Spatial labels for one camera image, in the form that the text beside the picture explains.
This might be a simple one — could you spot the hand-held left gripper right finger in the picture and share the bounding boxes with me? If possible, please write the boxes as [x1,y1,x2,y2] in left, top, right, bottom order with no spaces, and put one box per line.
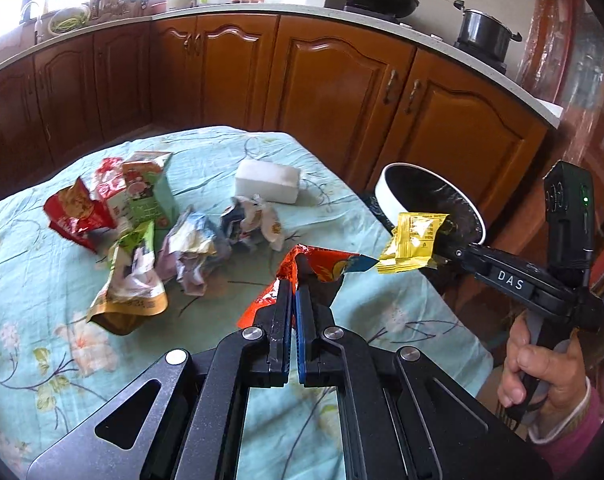
[294,285,552,480]

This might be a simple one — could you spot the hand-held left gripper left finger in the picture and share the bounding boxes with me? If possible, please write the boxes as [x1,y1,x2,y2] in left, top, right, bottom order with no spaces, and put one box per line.
[26,280,295,480]

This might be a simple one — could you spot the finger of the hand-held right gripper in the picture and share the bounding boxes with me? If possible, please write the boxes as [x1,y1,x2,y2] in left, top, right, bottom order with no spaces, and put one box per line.
[429,217,482,273]

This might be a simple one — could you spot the yellow snack packet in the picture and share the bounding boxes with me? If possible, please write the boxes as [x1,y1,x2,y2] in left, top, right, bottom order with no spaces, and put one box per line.
[377,212,450,275]

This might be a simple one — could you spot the red orange snack wrapper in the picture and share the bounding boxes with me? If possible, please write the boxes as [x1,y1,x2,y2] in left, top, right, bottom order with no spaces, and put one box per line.
[237,244,380,331]

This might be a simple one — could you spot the white bin with black liner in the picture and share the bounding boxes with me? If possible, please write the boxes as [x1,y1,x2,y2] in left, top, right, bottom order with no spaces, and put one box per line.
[374,162,487,251]

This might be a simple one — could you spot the white foam block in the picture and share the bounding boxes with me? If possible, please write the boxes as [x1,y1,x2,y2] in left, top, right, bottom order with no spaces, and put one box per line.
[233,160,303,206]

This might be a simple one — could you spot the red milk carton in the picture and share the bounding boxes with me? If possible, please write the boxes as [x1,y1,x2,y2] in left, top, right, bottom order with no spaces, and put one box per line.
[91,156,133,228]

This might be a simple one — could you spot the person's right forearm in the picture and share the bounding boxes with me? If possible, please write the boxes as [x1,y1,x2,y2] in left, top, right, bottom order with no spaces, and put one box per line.
[526,375,604,476]

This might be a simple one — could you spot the person's right hand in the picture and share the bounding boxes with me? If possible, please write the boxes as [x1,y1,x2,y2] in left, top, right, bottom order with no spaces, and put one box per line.
[496,310,592,443]

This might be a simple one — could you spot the crumpled blue white wrapper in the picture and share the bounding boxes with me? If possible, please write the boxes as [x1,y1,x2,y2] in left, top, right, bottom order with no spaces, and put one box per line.
[219,194,287,253]

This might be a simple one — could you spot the crumpled purple white wrapper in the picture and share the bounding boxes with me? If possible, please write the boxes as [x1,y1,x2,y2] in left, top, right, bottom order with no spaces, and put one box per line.
[154,207,233,297]

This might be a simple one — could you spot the floral teal tablecloth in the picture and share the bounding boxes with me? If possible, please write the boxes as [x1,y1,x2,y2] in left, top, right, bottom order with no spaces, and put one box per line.
[0,125,495,480]

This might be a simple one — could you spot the green brown snack bag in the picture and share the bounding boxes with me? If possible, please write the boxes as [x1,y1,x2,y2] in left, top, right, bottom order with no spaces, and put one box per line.
[86,220,169,336]

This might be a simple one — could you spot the green drink carton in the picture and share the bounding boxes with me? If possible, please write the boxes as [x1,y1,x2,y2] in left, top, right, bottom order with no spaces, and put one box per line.
[121,151,180,228]

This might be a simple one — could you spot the wooden kitchen base cabinet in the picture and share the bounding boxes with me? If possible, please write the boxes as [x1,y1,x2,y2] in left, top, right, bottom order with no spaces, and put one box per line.
[0,12,552,211]

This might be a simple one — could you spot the dark steel cooking pot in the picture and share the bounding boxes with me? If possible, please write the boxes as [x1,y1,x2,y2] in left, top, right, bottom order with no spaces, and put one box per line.
[453,0,523,63]

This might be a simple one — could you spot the red snack bag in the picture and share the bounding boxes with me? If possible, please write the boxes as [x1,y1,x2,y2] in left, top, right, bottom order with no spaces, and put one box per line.
[43,176,117,253]

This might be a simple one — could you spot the colander with green vegetables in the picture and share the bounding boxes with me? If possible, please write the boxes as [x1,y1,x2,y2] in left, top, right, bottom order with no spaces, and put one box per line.
[47,4,92,36]

